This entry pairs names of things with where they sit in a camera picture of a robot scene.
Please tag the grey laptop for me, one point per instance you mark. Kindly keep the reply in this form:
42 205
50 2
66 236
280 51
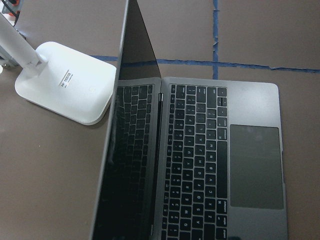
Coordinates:
188 158

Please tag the white desk lamp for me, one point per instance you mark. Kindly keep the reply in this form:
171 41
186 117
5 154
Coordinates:
59 78

